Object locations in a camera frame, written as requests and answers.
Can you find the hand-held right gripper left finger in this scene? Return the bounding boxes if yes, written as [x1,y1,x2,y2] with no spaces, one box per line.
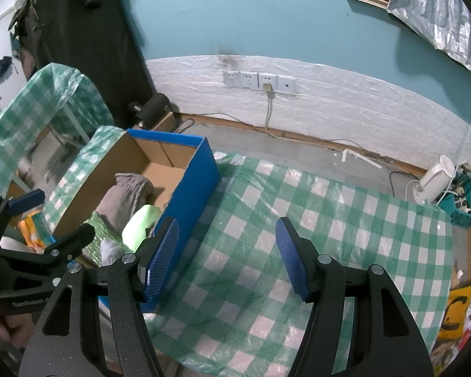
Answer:
[19,217,180,377]

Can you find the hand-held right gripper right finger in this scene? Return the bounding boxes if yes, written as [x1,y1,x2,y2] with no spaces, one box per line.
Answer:
[275,217,434,377]

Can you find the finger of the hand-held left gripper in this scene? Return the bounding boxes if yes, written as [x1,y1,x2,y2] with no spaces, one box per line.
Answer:
[0,223,96,280]
[0,188,46,236]

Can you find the green bumpy cloth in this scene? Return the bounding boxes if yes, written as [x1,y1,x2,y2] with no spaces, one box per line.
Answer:
[84,211,124,265]

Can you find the light green foam sheet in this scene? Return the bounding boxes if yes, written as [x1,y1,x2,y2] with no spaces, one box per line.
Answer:
[122,204,161,252]

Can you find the grey sock bundle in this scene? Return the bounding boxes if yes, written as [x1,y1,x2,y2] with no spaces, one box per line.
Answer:
[100,239,130,265]

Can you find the grey pants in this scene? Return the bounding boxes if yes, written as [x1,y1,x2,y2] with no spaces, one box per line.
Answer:
[96,173,154,232]

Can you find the blue cardboard box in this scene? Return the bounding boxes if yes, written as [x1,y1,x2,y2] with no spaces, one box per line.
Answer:
[53,128,220,313]

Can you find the person's left hand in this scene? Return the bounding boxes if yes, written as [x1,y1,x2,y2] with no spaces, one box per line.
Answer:
[0,310,34,352]

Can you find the orange snack bag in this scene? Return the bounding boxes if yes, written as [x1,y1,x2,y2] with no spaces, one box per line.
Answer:
[18,210,56,252]

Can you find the green checked plastic tablecloth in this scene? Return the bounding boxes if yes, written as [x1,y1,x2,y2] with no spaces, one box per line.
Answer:
[43,126,130,236]
[141,151,454,377]
[0,63,114,201]

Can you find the white plastic strip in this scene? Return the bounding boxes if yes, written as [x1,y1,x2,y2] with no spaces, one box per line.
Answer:
[341,149,383,170]

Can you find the dark folded umbrella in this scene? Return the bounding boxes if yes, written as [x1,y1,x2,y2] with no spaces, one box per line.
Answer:
[0,56,14,84]

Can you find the black dumbbell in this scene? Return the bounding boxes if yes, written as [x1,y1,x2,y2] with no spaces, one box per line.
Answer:
[126,93,171,124]

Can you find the white electric kettle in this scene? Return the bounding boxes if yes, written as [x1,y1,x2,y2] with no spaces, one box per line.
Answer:
[414,155,456,205]

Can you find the black hanging jacket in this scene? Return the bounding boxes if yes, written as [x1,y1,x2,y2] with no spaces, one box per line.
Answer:
[8,0,155,130]

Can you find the yellow sign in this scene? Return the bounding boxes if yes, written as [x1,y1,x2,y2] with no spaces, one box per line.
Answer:
[437,285,471,340]

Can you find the teal plastic basket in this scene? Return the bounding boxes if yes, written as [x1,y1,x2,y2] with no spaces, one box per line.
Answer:
[437,181,471,228]

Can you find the white power strip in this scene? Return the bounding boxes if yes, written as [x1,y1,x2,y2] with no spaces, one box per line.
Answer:
[451,186,471,210]

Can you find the silver foil sheet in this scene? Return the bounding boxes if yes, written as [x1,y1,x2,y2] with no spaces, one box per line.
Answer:
[388,0,471,85]

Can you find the white metal frame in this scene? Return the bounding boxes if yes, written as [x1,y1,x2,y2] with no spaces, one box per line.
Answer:
[19,106,87,166]

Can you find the black floor cable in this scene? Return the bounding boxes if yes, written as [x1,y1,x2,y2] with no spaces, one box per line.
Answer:
[388,171,420,197]

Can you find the grey plug with cable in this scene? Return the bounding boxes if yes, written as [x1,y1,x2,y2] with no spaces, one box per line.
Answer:
[262,84,287,138]

